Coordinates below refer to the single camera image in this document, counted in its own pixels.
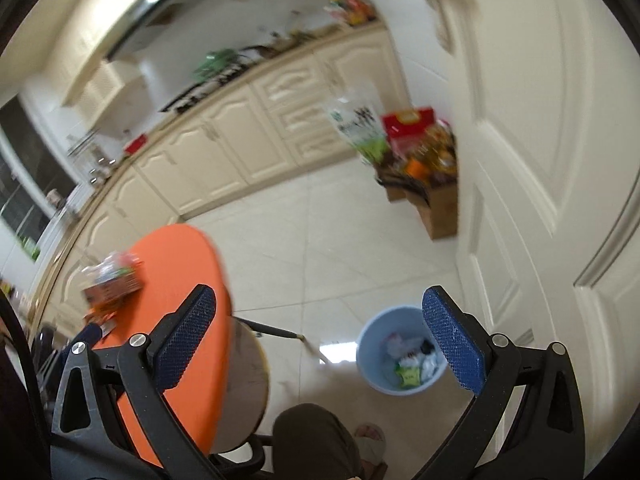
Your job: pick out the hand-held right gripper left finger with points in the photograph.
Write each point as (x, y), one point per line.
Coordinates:
(187, 337)

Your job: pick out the green glass bottle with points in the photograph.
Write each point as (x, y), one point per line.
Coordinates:
(30, 249)

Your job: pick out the black chair base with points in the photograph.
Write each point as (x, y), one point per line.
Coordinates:
(245, 452)

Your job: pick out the red plastic basin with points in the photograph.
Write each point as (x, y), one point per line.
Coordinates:
(136, 144)

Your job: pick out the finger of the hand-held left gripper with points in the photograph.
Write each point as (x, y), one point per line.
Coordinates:
(90, 335)

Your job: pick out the dark thin pole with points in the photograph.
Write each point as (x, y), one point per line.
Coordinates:
(280, 331)

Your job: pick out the cream lower cabinets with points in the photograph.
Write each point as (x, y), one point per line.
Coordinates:
(225, 125)

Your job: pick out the black range hood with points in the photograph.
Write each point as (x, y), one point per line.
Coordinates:
(145, 10)

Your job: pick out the pink clear plastic bag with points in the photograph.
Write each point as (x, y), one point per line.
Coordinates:
(112, 262)

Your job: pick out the orange oil bottles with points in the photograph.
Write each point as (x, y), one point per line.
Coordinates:
(432, 152)

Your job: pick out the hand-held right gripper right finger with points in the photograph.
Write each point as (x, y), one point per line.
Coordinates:
(452, 340)

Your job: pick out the green electric pot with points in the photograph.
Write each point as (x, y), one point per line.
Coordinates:
(215, 65)

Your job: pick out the green drink carton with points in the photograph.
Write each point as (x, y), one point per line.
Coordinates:
(112, 290)

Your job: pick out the barred kitchen window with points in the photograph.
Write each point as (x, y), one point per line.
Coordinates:
(30, 170)

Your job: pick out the cream cabinets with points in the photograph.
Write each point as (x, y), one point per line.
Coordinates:
(225, 125)
(75, 35)

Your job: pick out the red bag on floor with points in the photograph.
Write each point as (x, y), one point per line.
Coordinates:
(407, 125)

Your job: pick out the cream upper cabinets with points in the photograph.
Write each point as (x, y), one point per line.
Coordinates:
(75, 35)

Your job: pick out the red white snack wrapper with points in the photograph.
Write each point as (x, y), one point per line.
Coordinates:
(102, 317)

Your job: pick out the brown cardboard box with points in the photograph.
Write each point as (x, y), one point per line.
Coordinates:
(440, 210)

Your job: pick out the white panel door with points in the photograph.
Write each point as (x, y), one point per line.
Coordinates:
(550, 160)

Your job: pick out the white plastic bag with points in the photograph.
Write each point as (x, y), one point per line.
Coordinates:
(400, 346)

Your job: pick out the black gas stove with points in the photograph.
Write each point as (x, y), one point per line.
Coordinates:
(200, 92)

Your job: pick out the clear rice bag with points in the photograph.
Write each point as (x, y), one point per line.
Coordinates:
(360, 127)

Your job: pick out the person's leg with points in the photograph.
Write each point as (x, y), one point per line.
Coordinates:
(315, 440)

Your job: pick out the person's slipper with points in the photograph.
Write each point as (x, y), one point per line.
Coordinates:
(371, 442)

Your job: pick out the green snack wrapper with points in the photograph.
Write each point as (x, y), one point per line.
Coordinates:
(408, 376)

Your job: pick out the light blue waste bin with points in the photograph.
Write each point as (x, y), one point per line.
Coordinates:
(370, 330)

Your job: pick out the group of condiment bottles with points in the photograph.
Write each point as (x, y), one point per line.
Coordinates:
(352, 5)

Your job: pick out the orange round table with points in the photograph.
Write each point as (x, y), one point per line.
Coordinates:
(170, 270)

